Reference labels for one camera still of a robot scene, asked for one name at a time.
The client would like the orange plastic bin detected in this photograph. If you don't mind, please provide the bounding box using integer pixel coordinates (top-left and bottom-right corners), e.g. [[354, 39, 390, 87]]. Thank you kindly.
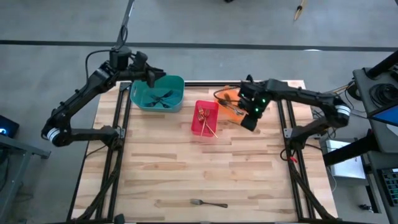
[[214, 85, 249, 124]]

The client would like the black metal post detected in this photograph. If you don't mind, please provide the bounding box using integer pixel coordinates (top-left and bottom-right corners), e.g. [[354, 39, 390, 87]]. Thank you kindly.
[[365, 49, 398, 80]]

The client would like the yellow cable with black plug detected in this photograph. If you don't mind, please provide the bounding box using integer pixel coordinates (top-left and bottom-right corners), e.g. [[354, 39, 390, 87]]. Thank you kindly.
[[294, 0, 308, 22]]

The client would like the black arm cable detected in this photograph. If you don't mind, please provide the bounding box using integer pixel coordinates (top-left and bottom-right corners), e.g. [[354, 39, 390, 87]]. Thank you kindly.
[[213, 87, 242, 102], [85, 24, 129, 71]]

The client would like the dark silver metal fork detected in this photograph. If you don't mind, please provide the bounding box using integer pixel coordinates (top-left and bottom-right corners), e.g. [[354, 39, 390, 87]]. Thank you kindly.
[[190, 198, 229, 208]]

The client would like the coiled black cable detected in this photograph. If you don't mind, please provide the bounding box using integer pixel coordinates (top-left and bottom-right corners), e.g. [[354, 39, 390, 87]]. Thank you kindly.
[[369, 83, 398, 108]]

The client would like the teal plastic bin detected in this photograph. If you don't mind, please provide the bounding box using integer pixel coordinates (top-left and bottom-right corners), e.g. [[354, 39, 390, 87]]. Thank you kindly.
[[129, 75, 185, 113]]

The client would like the blue screen panel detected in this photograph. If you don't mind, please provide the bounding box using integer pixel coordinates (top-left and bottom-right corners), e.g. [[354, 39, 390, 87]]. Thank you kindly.
[[371, 105, 398, 127]]

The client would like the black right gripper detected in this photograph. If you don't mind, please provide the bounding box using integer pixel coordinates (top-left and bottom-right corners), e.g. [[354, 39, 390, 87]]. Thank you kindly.
[[238, 80, 272, 132]]

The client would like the grey metal cart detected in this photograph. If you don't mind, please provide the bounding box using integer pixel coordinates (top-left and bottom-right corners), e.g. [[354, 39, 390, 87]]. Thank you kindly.
[[0, 133, 52, 224]]

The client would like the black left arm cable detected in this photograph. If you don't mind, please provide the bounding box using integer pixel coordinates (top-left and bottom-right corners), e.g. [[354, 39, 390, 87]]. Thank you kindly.
[[85, 24, 129, 71]]

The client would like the black device with blue light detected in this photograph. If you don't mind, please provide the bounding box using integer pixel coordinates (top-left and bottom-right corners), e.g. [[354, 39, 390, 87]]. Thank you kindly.
[[0, 114, 20, 139]]

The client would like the white box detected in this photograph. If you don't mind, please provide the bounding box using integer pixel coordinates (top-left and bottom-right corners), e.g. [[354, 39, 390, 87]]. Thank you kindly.
[[325, 139, 367, 180]]

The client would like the black metal table frame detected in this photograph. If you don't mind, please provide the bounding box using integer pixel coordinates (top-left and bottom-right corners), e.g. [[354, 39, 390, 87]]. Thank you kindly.
[[70, 81, 335, 222]]

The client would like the dark grey side cabinet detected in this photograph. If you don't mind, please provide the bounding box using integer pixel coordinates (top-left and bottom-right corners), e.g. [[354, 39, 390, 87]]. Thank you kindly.
[[365, 151, 398, 224]]

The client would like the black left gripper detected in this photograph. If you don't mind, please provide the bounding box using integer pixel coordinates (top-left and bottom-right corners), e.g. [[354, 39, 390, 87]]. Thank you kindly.
[[119, 51, 167, 89]]

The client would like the thin yellow cable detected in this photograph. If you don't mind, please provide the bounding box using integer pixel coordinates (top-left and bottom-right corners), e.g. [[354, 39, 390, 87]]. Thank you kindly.
[[323, 84, 351, 95]]

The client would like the keypad with coloured keys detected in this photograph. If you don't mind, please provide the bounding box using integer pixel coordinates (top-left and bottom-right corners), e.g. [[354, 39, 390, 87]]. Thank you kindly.
[[381, 167, 398, 208]]

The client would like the red plastic bin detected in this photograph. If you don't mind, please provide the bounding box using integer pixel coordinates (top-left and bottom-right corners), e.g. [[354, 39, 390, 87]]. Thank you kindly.
[[190, 100, 220, 138]]

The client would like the grey workstation desk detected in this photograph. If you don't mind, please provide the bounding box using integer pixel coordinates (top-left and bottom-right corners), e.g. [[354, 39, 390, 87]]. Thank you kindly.
[[353, 67, 398, 155]]

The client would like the black metal beam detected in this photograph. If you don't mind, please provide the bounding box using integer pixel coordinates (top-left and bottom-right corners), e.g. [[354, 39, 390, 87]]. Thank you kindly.
[[322, 129, 379, 167]]

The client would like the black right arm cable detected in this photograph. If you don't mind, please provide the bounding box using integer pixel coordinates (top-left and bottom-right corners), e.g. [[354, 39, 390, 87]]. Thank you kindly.
[[213, 87, 242, 102]]

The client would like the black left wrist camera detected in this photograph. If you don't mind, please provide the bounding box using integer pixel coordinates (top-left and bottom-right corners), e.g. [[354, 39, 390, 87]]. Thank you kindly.
[[109, 46, 133, 71]]

